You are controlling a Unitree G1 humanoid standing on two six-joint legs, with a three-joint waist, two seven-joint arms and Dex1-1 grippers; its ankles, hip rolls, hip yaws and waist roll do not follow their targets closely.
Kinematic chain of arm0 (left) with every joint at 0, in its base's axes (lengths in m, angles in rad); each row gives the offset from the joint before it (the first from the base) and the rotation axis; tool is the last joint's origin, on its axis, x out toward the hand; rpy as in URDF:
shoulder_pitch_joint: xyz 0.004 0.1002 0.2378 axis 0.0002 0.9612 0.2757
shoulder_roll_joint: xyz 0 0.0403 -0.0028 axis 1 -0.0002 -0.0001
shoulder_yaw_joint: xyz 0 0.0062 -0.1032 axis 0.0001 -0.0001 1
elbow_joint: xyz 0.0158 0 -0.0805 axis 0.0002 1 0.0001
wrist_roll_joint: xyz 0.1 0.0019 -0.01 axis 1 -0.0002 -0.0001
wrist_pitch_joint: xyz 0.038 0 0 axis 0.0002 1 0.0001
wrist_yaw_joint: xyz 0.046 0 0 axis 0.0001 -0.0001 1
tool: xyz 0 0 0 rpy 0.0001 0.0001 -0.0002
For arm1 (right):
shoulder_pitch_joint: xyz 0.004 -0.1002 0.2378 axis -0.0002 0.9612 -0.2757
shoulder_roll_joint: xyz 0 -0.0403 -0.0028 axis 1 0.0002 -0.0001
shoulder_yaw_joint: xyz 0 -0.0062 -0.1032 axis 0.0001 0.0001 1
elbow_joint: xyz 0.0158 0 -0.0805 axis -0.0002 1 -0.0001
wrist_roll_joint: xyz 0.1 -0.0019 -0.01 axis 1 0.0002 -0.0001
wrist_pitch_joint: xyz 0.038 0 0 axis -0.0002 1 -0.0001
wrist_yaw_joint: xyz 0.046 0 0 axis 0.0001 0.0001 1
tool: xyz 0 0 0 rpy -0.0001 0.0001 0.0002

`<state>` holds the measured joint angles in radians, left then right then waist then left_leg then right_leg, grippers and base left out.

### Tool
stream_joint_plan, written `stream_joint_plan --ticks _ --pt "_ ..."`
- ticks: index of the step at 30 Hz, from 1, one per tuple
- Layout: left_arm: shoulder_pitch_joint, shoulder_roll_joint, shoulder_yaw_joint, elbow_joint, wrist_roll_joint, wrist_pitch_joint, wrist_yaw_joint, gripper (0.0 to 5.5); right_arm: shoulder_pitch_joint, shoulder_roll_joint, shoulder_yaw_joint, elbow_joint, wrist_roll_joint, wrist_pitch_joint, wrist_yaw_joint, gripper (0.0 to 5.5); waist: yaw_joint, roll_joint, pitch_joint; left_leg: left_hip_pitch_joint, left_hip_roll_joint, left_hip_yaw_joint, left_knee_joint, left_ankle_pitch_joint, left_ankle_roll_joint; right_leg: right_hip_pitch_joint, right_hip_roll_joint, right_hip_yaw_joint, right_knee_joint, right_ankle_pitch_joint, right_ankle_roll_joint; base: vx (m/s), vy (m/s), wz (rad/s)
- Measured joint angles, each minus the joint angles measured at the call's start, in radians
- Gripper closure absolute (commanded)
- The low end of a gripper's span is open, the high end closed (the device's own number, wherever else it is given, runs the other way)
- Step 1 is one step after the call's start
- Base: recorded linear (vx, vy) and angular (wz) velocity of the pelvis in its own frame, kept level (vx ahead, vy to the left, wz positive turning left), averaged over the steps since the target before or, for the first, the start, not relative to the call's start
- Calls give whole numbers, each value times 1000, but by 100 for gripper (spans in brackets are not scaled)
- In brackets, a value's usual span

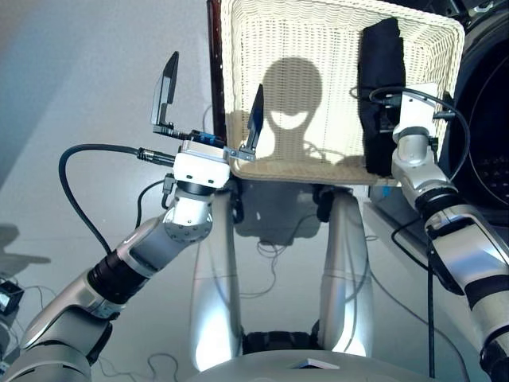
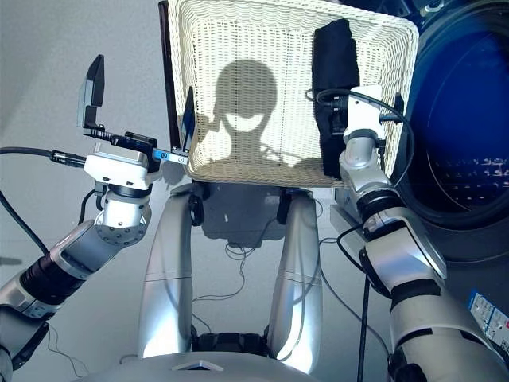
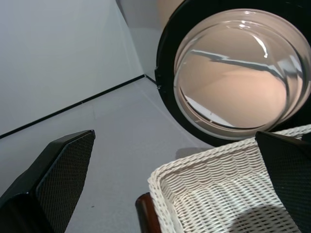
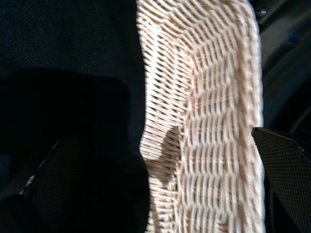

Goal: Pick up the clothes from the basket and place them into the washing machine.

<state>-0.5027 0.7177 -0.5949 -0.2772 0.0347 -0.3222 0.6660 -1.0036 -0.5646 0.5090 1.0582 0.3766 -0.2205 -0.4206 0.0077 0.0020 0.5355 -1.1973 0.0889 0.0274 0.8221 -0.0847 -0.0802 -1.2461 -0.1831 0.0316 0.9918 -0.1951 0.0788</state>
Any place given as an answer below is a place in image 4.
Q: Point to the pale woven basket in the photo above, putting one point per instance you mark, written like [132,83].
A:
[206,121]

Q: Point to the black cloth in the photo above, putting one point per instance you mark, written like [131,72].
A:
[60,36]

